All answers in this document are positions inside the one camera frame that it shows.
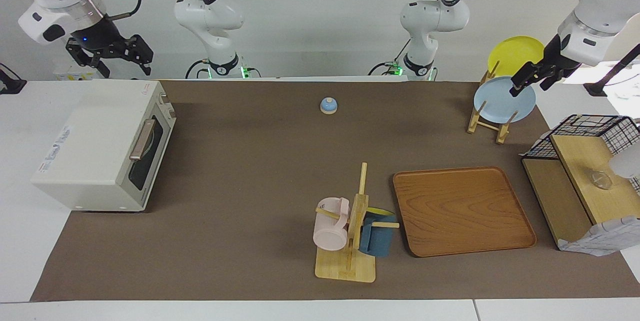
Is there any wire basket wooden box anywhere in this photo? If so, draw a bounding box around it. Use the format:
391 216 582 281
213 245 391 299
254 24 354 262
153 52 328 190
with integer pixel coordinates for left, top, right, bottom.
521 133 640 252

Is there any brown table mat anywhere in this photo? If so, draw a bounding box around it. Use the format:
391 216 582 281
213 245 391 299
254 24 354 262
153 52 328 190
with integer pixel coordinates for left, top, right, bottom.
30 80 640 303

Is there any wooden mug tree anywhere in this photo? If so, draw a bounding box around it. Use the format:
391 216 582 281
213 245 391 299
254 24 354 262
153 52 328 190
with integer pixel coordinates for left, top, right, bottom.
315 162 401 283

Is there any white checked cloth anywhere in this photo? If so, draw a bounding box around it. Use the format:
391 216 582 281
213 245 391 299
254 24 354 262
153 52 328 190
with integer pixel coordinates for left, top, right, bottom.
557 216 640 257

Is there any white cup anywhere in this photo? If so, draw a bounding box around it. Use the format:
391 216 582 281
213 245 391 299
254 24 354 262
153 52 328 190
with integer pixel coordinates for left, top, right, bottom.
612 148 640 180

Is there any black clamp mount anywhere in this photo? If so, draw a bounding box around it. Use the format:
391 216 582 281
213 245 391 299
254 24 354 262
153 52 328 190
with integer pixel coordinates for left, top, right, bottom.
0 63 27 95

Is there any clear drinking glass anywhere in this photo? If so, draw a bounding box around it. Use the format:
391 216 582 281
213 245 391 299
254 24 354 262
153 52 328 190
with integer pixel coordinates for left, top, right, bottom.
591 168 615 191

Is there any yellow plate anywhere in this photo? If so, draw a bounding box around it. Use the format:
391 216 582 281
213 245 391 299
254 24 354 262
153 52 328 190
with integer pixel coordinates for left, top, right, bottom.
487 36 546 80

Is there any pink mug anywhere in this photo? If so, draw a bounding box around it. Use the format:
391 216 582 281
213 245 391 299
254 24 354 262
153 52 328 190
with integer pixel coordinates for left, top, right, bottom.
313 197 351 252

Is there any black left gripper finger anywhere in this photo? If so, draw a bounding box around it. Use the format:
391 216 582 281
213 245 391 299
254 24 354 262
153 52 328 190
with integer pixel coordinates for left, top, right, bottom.
509 61 539 98
538 73 566 91

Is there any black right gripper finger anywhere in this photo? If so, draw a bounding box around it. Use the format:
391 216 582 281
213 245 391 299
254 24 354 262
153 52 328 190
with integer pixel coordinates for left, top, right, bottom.
66 42 111 80
120 34 154 76

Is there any light blue plate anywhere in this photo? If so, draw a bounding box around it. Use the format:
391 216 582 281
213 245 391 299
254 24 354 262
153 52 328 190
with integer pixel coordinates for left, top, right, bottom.
473 76 537 124

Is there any wooden plate rack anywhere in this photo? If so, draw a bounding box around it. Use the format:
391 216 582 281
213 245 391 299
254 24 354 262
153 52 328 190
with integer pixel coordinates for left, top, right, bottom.
466 61 519 145

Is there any black wire basket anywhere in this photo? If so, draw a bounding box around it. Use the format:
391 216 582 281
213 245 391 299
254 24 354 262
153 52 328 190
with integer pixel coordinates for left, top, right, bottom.
525 114 640 193

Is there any black left arm base cable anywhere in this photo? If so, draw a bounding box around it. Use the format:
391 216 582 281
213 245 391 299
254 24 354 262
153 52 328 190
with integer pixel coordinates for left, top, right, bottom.
368 38 412 77

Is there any black right arm base cable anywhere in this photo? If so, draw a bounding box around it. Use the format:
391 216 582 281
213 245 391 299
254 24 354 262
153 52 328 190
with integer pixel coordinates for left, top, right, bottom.
185 58 211 80

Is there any black arm base cable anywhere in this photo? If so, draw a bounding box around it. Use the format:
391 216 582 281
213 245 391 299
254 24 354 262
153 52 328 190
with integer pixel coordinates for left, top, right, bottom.
368 38 412 77
185 58 211 80

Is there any cream toaster oven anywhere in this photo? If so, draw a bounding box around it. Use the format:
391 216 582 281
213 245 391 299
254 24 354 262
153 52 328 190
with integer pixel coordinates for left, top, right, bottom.
31 79 177 213

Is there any black stand bar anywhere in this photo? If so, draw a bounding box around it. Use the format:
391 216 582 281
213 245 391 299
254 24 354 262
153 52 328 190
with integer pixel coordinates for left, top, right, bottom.
584 43 640 97

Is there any dark blue mug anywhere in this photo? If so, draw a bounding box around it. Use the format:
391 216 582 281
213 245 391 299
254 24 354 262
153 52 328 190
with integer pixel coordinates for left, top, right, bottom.
359 207 397 258

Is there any glass oven door with handle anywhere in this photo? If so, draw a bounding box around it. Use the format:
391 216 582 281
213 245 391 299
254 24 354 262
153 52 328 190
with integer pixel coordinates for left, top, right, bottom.
121 103 177 207

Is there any brown wooden tray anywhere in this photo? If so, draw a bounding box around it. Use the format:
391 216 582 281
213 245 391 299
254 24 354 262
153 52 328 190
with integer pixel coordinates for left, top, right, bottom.
392 166 537 258

